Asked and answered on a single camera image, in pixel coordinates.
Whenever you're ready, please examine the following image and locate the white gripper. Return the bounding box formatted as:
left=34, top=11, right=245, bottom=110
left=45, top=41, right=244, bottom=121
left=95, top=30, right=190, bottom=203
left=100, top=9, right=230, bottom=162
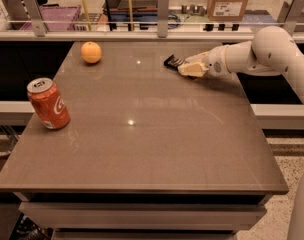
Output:
left=178, top=46, right=229, bottom=77

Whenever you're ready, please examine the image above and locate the black rxbar chocolate bar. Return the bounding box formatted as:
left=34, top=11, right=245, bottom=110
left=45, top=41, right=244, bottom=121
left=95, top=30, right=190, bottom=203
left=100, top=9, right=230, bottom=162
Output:
left=163, top=55, right=185, bottom=72

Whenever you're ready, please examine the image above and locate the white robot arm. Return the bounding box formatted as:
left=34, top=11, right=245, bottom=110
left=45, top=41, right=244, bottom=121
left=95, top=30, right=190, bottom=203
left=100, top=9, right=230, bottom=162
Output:
left=178, top=26, right=304, bottom=240

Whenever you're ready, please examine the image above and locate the red coke can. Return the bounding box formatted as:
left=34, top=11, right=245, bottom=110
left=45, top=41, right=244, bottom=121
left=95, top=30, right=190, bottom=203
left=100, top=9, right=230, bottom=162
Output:
left=27, top=78, right=70, bottom=130

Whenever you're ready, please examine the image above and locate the cardboard box with label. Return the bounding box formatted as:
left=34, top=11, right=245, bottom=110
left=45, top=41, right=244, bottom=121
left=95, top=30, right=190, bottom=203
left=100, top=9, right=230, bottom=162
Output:
left=207, top=0, right=248, bottom=21

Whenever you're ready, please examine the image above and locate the orange blue shelf cart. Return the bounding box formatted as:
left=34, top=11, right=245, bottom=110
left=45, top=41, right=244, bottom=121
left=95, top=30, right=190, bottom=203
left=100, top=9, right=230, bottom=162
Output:
left=102, top=0, right=158, bottom=31

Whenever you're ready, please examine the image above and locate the orange fruit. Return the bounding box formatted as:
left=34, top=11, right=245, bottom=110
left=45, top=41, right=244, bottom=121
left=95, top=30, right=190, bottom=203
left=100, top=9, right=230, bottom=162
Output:
left=81, top=42, right=102, bottom=64

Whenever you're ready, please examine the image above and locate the purple plastic crate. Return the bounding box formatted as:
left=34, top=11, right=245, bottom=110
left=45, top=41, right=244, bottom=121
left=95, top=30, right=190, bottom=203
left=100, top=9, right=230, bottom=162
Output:
left=20, top=4, right=83, bottom=32

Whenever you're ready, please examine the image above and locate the metal railing post middle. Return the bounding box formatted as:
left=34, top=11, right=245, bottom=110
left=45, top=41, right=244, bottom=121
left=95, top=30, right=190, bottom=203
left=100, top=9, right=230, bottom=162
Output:
left=157, top=0, right=169, bottom=38

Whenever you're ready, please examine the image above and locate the metal railing post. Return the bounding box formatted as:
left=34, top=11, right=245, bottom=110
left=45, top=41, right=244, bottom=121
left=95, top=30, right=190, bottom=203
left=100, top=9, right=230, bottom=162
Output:
left=157, top=0, right=169, bottom=38
left=277, top=0, right=304, bottom=26
left=23, top=0, right=47, bottom=37

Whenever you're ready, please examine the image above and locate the metal railing post right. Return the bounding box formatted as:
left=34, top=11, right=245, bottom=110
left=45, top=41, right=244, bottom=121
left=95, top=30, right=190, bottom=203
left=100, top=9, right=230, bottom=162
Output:
left=277, top=0, right=304, bottom=26

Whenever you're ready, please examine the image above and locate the metal railing post left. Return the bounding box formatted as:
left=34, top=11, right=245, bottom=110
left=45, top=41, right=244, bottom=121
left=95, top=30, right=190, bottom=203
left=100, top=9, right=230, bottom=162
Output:
left=23, top=0, right=47, bottom=37

